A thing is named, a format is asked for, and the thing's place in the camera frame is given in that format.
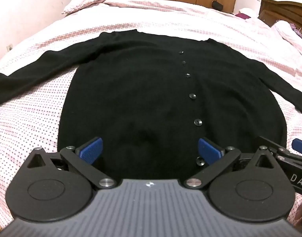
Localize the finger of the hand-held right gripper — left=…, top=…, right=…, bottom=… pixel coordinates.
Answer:
left=258, top=136, right=291, bottom=157
left=291, top=138, right=302, bottom=158

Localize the pink checked bed blanket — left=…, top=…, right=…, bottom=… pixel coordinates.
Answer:
left=0, top=0, right=302, bottom=228

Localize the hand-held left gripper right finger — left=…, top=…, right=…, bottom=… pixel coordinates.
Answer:
left=184, top=138, right=276, bottom=189

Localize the dark wooden headboard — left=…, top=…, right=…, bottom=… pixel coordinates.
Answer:
left=258, top=0, right=302, bottom=31

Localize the white pillow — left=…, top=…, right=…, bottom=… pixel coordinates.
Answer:
left=274, top=21, right=302, bottom=67

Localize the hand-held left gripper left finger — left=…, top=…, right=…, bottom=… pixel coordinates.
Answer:
left=26, top=137, right=117, bottom=189

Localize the black buttoned cardigan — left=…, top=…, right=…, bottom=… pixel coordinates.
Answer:
left=0, top=29, right=302, bottom=181

